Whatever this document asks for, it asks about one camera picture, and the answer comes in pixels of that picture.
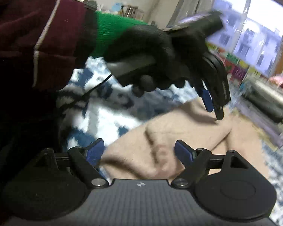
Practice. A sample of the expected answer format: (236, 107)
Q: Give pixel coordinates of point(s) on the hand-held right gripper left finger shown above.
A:
(95, 151)

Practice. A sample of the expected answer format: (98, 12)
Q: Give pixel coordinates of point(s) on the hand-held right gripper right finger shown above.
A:
(184, 151)

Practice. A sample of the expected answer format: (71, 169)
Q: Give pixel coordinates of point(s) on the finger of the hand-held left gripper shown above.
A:
(219, 111)
(207, 100)

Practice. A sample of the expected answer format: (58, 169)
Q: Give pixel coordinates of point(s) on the beige sweater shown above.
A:
(179, 127)

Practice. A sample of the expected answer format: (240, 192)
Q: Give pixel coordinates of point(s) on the person's left forearm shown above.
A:
(26, 28)

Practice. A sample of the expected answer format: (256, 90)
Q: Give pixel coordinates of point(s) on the person's left hand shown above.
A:
(143, 42)

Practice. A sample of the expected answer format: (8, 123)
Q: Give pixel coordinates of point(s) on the blue white patterned bedsheet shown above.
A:
(108, 113)

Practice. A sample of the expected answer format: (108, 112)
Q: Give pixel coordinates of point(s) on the dark grey bag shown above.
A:
(264, 101)

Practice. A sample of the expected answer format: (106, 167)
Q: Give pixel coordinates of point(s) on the pink toy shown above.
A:
(281, 81)

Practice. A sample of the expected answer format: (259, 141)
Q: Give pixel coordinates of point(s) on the window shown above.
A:
(250, 28)

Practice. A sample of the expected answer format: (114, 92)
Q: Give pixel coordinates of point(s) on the grey curtain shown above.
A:
(191, 0)

